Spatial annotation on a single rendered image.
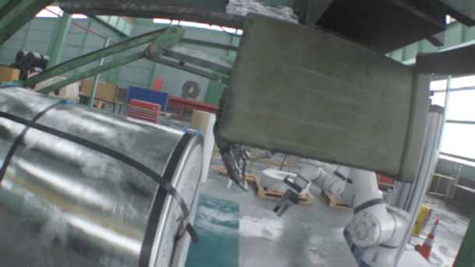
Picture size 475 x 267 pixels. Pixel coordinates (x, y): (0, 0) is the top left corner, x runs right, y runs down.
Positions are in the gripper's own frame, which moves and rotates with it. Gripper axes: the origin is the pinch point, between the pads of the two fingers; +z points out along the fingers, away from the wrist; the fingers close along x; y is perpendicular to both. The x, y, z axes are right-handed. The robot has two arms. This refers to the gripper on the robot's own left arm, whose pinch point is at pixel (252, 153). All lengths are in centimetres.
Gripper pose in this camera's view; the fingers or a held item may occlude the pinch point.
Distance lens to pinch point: 177.6
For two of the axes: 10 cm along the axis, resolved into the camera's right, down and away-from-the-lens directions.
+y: 0.0, -3.8, -9.3
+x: 5.2, 7.9, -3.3
